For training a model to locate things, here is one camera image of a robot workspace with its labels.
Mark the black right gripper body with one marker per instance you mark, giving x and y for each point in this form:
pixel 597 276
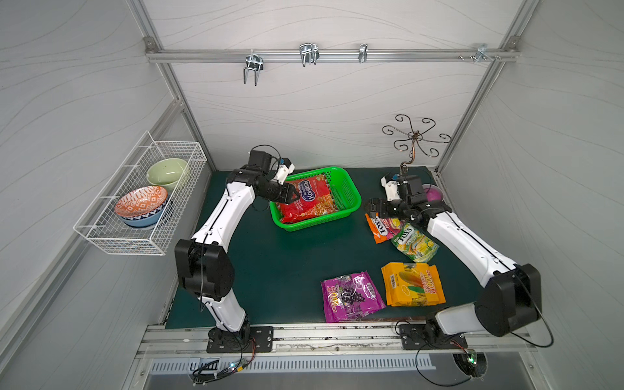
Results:
pixel 382 210

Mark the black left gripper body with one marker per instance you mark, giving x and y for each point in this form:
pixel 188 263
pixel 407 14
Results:
pixel 287 194

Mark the red Konfety candy bag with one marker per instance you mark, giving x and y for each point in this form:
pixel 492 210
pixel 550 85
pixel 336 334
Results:
pixel 316 200

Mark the orange Fox's candy bag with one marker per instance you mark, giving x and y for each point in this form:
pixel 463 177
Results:
pixel 383 229

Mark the green plastic basket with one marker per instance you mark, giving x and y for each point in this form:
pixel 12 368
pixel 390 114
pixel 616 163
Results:
pixel 343 190

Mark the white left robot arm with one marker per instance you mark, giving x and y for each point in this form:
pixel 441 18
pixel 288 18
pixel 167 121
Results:
pixel 203 267

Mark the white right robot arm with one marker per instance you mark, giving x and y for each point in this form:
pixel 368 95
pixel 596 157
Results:
pixel 511 298

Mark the grey bowl purple inside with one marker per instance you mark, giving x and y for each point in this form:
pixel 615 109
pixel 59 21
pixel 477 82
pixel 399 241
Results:
pixel 433 193

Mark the green Fox's candy bag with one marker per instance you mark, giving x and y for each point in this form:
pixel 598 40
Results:
pixel 414 244

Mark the black metal jewelry stand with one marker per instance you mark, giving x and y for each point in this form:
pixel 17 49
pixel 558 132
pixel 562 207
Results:
pixel 413 140

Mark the yellow corn candy bag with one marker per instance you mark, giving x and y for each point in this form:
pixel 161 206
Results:
pixel 412 285

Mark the light green bowl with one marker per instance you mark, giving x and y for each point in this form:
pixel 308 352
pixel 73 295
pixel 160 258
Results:
pixel 167 173

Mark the purple grape candy bag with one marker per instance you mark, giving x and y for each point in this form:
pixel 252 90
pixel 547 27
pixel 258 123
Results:
pixel 350 298

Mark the double prong metal hook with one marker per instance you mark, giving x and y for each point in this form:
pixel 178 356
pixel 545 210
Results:
pixel 254 64

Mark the blue bowl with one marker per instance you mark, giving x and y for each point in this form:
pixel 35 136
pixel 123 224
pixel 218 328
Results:
pixel 143 221

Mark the orange patterned bowl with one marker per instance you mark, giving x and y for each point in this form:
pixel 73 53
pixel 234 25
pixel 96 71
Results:
pixel 141 201

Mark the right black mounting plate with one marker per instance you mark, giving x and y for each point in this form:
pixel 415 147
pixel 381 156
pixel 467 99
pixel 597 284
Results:
pixel 414 339

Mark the black mounting plate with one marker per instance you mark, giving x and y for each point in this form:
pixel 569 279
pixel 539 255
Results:
pixel 414 339
pixel 257 338

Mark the looped metal hook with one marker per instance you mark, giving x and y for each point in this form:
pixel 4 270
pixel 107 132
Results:
pixel 309 53

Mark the small metal hook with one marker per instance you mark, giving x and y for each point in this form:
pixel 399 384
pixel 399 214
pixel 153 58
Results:
pixel 362 53

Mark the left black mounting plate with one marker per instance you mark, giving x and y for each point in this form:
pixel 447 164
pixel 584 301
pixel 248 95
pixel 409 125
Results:
pixel 257 338

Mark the right metal peg hook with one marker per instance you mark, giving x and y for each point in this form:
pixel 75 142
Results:
pixel 481 55

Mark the white vented strip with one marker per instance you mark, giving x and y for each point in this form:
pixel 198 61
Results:
pixel 299 364

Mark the round black floor port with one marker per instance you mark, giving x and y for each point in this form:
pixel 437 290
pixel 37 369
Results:
pixel 472 364

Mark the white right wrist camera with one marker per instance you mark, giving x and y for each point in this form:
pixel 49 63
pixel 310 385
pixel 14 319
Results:
pixel 390 186

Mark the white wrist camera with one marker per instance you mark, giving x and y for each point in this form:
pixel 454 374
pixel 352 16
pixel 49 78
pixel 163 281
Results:
pixel 285 168
pixel 390 186

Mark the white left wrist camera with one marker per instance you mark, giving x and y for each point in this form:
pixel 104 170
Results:
pixel 285 168

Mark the white wire wall basket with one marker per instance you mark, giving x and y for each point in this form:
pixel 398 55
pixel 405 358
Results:
pixel 101 227

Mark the aluminium wall rail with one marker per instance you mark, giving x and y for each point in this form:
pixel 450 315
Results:
pixel 349 55

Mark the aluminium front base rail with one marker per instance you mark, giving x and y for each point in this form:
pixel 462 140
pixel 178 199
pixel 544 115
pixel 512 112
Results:
pixel 288 339

